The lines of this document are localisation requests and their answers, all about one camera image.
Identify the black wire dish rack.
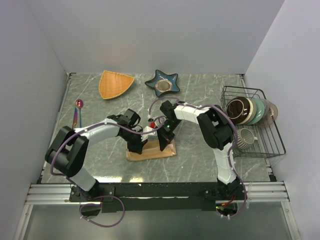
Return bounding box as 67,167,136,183
220,85,287,159

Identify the aluminium frame rail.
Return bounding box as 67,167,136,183
14,182,302,240

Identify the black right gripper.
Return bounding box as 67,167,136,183
156,119,182,151

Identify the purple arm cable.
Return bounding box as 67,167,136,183
148,96,248,219
49,117,166,228

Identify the brown bowl in rack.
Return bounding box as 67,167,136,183
226,96,254,125

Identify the orange woven shield tray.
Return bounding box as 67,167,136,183
98,70,135,100

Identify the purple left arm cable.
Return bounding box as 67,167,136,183
49,117,166,228

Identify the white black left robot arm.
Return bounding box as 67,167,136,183
45,109,147,201

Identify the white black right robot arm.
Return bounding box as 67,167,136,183
157,100,241,200

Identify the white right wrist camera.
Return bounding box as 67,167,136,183
148,115,166,126

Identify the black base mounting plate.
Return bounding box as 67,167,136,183
69,181,247,213

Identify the peach satin napkin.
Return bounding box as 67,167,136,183
126,140,177,162

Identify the ribbed grey cup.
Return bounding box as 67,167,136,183
236,128,258,151

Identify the iridescent spoon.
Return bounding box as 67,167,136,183
76,99,84,127

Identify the blue star-shaped dish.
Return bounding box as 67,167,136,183
144,69,180,98

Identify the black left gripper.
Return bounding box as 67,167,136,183
120,128,148,154

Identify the green plate in rack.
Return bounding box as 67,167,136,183
247,98,266,125

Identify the iridescent knife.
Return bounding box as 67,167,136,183
72,107,78,129

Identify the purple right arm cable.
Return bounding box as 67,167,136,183
148,96,248,219

